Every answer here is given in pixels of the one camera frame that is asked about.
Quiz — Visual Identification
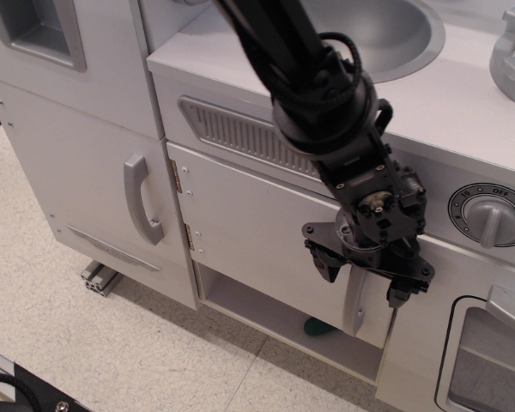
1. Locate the green toy vegetable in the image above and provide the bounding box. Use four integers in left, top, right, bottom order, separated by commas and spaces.
303, 317, 337, 337

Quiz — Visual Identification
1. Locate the grey fridge emblem badge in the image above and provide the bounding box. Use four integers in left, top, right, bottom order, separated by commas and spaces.
66, 225, 161, 272

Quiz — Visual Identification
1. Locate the grey recessed dispenser panel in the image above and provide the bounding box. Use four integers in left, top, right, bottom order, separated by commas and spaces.
0, 0, 87, 72

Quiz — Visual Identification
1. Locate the white oven door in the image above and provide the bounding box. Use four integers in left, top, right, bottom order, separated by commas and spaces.
434, 295, 515, 411

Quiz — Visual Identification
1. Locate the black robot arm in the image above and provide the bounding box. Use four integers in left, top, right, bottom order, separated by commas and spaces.
217, 1, 434, 308

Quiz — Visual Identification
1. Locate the white cabinet door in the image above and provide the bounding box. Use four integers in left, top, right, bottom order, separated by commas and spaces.
167, 142, 393, 348

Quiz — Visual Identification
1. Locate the grey cabinet door handle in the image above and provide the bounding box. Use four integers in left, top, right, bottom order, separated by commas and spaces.
342, 266, 374, 337

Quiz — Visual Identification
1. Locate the white toy kitchen unit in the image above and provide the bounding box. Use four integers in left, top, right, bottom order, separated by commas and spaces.
0, 1, 515, 411

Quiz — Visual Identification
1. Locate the grey vent grille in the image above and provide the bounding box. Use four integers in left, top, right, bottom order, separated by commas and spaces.
179, 96, 319, 179

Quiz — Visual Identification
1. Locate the brass door hinge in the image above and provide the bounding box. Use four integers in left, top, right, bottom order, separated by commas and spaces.
171, 160, 195, 251

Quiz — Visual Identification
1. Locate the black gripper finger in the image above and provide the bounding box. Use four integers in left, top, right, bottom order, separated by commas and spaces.
387, 278, 415, 308
308, 244, 348, 283

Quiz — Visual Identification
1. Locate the grey fridge door handle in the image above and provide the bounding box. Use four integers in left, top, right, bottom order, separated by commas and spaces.
123, 153, 164, 245

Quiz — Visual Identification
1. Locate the grey timer knob dial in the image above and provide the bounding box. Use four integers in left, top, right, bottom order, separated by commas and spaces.
448, 183, 515, 249

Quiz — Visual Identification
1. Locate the silver sink bowl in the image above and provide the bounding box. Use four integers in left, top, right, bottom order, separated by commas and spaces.
304, 0, 445, 83

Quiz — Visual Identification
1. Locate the black cable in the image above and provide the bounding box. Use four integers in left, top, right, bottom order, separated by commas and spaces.
0, 371, 35, 412

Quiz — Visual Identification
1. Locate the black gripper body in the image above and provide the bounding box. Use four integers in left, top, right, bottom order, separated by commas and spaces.
302, 221, 435, 294

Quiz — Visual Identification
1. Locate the grey oven door handle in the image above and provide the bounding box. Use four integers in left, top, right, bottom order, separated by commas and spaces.
485, 286, 515, 330

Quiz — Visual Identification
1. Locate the white fridge door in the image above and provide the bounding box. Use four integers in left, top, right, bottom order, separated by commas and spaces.
0, 82, 198, 308

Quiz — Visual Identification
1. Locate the aluminium extrusion rail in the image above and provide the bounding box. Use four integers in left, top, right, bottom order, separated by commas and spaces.
81, 261, 123, 297

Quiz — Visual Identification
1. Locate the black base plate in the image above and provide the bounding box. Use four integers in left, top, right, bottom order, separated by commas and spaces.
14, 363, 90, 412

